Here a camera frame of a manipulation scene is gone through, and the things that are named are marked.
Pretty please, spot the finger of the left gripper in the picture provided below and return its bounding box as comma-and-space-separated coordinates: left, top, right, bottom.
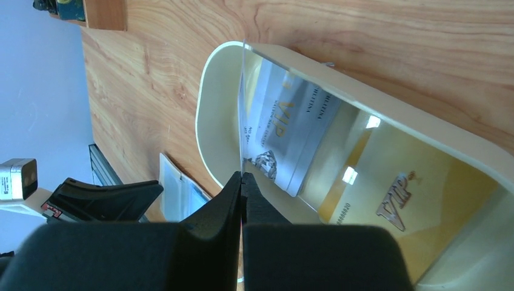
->
42, 178, 164, 223

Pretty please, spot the silver VIP card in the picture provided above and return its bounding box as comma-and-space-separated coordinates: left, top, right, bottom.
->
244, 59, 342, 197

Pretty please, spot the beige leather card holder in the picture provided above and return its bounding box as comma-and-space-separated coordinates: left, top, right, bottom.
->
159, 153, 211, 222

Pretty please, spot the gold VIP card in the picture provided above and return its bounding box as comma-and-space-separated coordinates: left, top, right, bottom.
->
318, 115, 498, 282

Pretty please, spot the clear plastic card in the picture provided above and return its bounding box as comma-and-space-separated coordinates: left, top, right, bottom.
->
238, 39, 247, 178

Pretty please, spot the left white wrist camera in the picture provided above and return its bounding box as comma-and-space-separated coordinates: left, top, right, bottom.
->
1, 158, 38, 201

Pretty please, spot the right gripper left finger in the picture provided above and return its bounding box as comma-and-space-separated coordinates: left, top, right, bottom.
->
1, 172, 242, 290

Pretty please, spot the wooden compartment organizer box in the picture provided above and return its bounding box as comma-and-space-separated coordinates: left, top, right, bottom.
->
49, 0, 127, 31

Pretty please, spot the beige oval plastic tray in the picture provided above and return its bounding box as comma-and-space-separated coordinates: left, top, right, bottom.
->
195, 41, 513, 290

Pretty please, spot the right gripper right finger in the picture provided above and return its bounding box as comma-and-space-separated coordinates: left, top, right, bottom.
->
241, 173, 413, 290

